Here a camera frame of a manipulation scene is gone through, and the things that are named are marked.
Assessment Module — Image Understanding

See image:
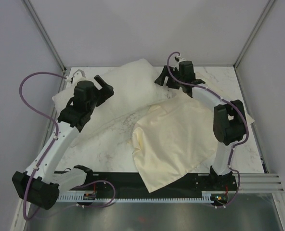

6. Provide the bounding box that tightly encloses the white pillow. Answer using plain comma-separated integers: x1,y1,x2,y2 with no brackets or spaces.
52,59,175,147

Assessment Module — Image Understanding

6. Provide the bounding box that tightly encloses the cream yellow pillowcase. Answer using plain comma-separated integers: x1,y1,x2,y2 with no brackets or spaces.
131,69,256,193

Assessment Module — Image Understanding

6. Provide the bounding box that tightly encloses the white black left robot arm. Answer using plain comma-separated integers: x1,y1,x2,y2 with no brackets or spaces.
12,75,114,210

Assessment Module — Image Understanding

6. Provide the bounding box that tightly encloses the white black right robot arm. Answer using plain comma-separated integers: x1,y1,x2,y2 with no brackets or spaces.
155,61,248,190

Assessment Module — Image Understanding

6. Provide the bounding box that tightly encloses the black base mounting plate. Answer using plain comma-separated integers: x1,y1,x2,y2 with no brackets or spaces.
55,170,237,199

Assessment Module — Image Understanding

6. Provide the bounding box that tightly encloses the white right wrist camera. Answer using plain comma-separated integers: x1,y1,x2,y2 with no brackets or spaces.
174,54,186,63

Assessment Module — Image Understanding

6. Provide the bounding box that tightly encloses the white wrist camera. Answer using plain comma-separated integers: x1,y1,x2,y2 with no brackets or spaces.
174,54,186,63
65,69,86,85

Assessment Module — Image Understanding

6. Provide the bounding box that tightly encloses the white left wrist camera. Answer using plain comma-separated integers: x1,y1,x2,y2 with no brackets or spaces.
65,69,86,85

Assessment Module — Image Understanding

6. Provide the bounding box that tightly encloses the left aluminium frame post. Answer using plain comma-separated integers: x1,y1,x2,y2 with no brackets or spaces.
21,0,66,73

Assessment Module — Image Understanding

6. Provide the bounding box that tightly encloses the aluminium frame post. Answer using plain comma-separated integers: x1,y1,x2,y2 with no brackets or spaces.
233,0,277,70
21,0,66,73

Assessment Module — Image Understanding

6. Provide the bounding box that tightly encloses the right aluminium frame post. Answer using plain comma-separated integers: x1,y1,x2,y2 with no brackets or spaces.
233,0,277,70

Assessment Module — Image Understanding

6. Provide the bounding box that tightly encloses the white slotted cable duct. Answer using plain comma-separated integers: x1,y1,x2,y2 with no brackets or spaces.
57,191,227,204

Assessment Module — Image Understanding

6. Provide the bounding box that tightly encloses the aluminium front rail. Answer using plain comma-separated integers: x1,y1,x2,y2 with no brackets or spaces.
239,173,284,193

